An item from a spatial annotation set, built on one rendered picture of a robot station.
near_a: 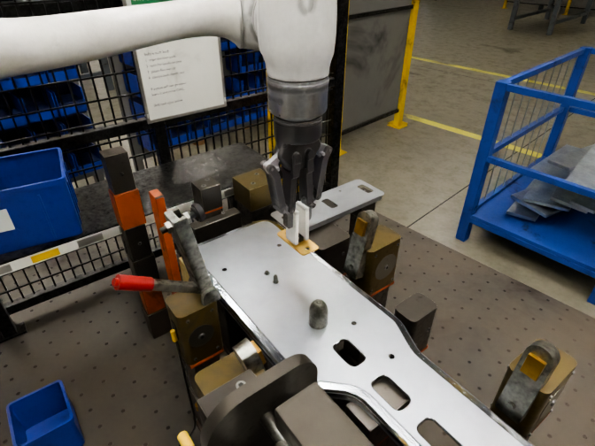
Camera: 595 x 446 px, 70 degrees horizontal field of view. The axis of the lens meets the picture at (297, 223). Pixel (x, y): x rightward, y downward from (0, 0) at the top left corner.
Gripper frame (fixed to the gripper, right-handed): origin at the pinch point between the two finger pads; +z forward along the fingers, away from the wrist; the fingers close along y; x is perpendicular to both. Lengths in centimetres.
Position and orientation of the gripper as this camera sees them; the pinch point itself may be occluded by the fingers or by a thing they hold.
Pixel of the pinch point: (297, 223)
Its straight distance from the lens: 75.7
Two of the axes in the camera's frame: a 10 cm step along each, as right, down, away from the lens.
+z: 0.0, 8.3, 5.6
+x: 6.0, 4.5, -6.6
